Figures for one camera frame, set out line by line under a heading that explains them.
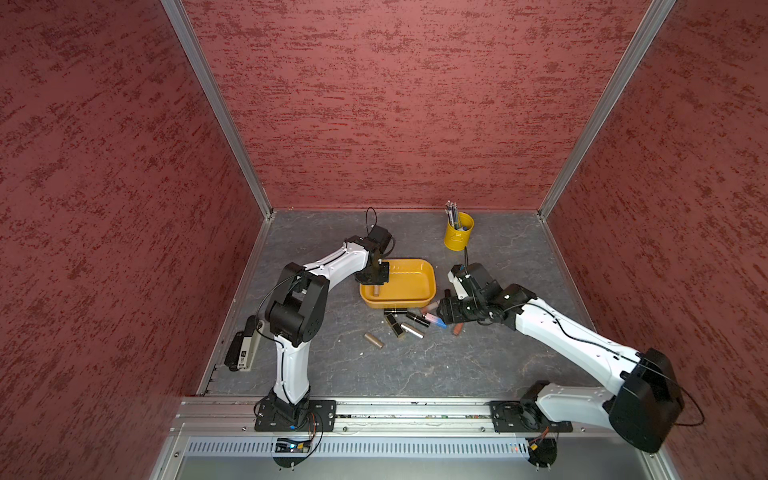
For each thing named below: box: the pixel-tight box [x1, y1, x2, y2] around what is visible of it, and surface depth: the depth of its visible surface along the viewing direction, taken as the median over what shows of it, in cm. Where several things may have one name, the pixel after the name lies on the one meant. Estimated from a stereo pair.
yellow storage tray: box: [359, 258, 437, 309], surface depth 99 cm
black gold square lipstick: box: [384, 313, 405, 338], surface depth 90 cm
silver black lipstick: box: [400, 322, 425, 339], surface depth 89 cm
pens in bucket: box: [444, 200, 460, 230], surface depth 102 cm
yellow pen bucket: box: [444, 212, 475, 251], surface depth 106 cm
